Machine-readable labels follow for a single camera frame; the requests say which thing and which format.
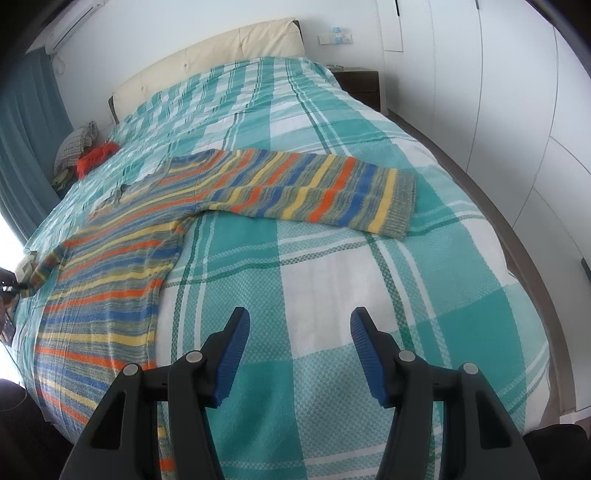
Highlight striped knit sweater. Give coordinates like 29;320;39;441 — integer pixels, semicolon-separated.
32;150;416;479

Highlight grey checked clothes pile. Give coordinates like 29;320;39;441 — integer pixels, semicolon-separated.
51;121;99;194

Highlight teal plaid bedspread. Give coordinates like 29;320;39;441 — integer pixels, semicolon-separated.
13;58;550;479

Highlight red garment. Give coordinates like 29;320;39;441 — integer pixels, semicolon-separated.
76;141;120;179

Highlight dark nightstand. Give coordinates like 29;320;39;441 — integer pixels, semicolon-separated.
329;65;382;112

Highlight blue curtain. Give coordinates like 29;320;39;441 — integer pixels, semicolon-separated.
1;48;73;243

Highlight white wardrobe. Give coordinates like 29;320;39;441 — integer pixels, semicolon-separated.
377;1;590;423

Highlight cream headboard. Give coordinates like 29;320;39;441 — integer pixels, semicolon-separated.
108;18;305;124

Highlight air conditioner unit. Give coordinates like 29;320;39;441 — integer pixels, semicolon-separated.
27;0;107;56

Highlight wall socket panel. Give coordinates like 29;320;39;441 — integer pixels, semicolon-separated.
318;27;353;46

